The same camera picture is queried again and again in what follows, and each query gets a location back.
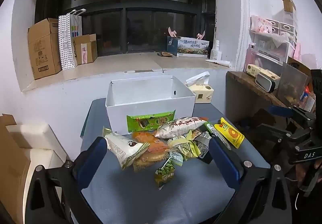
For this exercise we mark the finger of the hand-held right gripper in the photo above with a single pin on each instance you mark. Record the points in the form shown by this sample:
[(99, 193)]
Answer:
[(276, 132), (281, 110)]

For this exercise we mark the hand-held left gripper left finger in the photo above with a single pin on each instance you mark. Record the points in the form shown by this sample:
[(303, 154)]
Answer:
[(93, 161)]

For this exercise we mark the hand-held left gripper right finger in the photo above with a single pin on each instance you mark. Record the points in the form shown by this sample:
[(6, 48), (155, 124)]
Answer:
[(224, 161)]

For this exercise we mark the black silver snack packet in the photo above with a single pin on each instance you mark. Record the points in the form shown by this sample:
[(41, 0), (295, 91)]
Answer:
[(204, 143)]

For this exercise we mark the yellow sunflower snack packet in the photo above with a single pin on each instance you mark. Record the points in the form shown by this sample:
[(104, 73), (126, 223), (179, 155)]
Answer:
[(232, 135)]

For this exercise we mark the white triangular snack packet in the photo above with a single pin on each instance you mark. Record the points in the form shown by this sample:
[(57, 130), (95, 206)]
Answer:
[(123, 148)]

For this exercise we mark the dark green snack packet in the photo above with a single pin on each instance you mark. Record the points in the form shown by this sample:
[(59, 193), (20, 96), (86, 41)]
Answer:
[(209, 127)]

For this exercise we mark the yellow green snack packet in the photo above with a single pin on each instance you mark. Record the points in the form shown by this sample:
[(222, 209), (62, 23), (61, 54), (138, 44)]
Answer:
[(186, 147)]

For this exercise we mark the small green white packet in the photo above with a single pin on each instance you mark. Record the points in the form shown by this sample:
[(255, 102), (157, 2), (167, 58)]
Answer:
[(176, 158)]

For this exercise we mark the white cardboard box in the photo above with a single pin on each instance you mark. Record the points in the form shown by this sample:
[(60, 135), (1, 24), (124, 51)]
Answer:
[(117, 118)]

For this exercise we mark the clear round cookie packet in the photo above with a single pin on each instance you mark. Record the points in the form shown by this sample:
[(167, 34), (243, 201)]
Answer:
[(151, 159)]

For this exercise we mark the white brown rice cracker packet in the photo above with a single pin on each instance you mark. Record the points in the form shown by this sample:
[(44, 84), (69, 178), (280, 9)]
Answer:
[(176, 127)]

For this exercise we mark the orange pastry packet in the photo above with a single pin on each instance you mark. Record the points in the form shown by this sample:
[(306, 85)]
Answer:
[(148, 141)]

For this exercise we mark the green pea snack packet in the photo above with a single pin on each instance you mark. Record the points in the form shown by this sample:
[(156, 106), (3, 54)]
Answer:
[(164, 175)]

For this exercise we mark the green seaweed snack packet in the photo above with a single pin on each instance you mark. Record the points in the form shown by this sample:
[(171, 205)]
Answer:
[(161, 122)]

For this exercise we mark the clear plastic container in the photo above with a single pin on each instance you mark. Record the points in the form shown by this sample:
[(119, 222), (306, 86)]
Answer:
[(291, 83)]

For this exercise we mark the white alarm clock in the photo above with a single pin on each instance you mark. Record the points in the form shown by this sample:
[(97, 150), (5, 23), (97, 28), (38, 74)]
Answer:
[(265, 82)]

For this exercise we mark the dark wooden side table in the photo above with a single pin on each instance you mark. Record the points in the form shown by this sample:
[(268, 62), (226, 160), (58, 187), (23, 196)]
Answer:
[(241, 83)]

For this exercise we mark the cream yellow carton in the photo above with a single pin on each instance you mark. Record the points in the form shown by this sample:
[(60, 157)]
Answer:
[(254, 69)]

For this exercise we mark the pink flat pack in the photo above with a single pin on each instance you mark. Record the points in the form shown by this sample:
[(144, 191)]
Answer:
[(249, 56)]

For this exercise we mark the clear drawer organizer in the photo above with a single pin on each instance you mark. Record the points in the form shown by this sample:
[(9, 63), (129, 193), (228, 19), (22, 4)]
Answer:
[(276, 47)]

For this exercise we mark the cream tissue pack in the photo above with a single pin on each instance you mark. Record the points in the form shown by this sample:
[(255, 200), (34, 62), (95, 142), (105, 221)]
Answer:
[(201, 93)]

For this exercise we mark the white paper roll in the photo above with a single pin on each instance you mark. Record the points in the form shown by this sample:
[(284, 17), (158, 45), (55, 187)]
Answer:
[(218, 62)]

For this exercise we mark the flat brown cardboard sheet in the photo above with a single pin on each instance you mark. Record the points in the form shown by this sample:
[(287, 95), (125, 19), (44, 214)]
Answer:
[(10, 163)]

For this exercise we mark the white plastic bottle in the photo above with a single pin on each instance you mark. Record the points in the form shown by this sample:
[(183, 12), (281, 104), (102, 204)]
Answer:
[(215, 52)]

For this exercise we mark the pink patterned packet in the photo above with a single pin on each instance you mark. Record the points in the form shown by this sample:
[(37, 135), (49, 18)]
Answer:
[(260, 24)]

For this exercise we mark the landscape printed box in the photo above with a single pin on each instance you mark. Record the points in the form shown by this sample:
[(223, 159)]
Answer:
[(192, 46)]

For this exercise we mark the pink ornament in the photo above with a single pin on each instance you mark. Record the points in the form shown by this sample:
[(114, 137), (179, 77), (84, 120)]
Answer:
[(172, 31), (201, 35)]

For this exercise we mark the small brown cardboard box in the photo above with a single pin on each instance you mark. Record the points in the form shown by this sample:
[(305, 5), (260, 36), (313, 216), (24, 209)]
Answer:
[(85, 50)]

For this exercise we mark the large brown cardboard box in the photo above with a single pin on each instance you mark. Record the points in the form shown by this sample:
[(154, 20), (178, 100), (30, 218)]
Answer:
[(44, 52)]

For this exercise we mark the polka dot paper bag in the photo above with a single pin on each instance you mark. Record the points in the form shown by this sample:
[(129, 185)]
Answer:
[(66, 45)]

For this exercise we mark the brown small packet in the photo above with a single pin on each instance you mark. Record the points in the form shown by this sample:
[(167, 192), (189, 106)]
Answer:
[(165, 54)]

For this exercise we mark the dark blue box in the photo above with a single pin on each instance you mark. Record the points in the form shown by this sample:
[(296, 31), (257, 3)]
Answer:
[(171, 44)]

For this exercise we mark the cardboard piece on wall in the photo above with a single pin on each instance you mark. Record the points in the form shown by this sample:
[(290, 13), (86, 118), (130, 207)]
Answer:
[(288, 5)]

